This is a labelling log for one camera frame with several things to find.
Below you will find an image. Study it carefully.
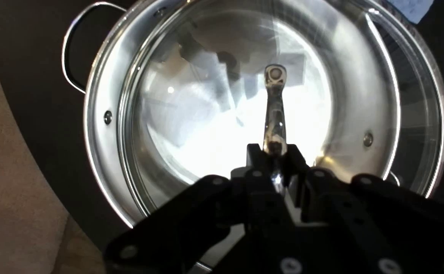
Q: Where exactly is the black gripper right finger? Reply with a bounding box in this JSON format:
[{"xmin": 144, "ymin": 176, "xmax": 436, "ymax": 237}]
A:
[{"xmin": 281, "ymin": 142, "xmax": 444, "ymax": 274}]

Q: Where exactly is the glass lid with metal handle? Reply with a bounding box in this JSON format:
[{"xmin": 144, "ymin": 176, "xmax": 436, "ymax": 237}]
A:
[{"xmin": 115, "ymin": 0, "xmax": 444, "ymax": 206}]

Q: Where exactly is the blue cloth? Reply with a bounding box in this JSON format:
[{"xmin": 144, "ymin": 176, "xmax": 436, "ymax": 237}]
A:
[{"xmin": 386, "ymin": 0, "xmax": 434, "ymax": 25}]

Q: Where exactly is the stainless steel pot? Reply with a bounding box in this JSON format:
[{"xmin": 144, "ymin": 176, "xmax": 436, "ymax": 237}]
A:
[{"xmin": 59, "ymin": 0, "xmax": 444, "ymax": 229}]

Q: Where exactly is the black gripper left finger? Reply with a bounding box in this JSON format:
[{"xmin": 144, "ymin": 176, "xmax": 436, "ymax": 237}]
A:
[{"xmin": 101, "ymin": 142, "xmax": 285, "ymax": 274}]

